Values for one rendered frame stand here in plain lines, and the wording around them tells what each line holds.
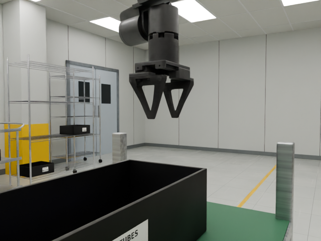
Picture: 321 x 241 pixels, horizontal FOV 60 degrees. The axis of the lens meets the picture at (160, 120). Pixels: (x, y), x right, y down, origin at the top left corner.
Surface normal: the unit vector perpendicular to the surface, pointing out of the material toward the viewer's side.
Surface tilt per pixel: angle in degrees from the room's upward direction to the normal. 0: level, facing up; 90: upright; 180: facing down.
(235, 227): 0
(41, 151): 90
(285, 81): 90
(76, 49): 90
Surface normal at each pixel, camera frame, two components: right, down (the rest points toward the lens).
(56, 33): 0.86, 0.02
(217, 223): 0.00, -1.00
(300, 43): -0.51, 0.04
